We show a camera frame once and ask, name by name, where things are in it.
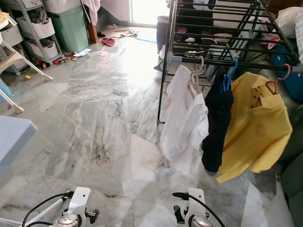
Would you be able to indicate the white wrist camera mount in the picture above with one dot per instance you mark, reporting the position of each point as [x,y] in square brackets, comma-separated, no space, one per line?
[80,198]
[196,201]

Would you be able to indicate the white paper sheet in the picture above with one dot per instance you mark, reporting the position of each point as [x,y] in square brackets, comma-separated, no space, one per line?
[82,52]

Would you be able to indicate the pale pink hanger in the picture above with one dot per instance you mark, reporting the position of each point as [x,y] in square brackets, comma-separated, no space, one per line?
[195,80]

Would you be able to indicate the reddish brown hanger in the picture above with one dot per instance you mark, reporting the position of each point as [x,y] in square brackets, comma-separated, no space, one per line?
[271,86]

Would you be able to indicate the black metal drying rack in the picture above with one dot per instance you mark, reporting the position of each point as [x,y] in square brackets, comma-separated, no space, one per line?
[173,60]

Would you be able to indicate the small pink cloth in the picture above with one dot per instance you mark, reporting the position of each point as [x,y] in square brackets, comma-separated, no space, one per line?
[272,43]

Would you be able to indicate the dark navy garment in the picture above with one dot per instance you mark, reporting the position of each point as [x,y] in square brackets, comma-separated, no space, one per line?
[218,127]

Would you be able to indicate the pink paper piece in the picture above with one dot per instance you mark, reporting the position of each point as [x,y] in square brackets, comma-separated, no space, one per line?
[102,53]

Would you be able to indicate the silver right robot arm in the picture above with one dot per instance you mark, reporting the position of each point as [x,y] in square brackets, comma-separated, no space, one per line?
[202,222]

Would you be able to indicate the beige floor mat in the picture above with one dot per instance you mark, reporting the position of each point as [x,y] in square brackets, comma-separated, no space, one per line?
[121,32]

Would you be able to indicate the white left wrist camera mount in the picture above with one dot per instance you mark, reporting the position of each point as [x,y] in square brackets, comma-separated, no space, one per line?
[80,198]

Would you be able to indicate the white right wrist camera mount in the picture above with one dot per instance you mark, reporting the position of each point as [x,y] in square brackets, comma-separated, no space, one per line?
[196,201]

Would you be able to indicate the white shirt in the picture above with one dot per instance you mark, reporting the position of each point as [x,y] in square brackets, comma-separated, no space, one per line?
[180,113]

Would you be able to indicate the green laundry hamper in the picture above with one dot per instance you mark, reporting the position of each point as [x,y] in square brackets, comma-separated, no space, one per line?
[68,30]

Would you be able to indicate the grey drawer storage cart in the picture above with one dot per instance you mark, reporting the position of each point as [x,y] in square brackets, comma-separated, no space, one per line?
[42,28]

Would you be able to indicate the white high chair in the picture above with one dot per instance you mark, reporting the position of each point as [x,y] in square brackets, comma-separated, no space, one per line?
[4,28]

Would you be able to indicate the purple bin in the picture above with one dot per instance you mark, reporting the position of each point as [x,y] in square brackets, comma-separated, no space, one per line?
[163,33]

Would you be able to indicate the pink hanging cloth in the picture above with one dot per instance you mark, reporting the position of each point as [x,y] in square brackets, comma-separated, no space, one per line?
[92,9]

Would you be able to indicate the yellow polo shirt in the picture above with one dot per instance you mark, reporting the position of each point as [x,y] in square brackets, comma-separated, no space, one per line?
[255,127]

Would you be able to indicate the blue bag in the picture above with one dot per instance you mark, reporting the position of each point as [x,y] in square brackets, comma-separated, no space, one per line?
[291,80]

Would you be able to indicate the blue plastic hanger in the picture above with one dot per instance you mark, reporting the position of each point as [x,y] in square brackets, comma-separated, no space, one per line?
[226,82]

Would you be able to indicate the white pillow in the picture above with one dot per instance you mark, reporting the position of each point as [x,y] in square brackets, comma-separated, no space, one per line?
[289,21]

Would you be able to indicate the light blue box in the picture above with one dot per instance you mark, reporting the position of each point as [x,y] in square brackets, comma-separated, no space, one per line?
[4,90]

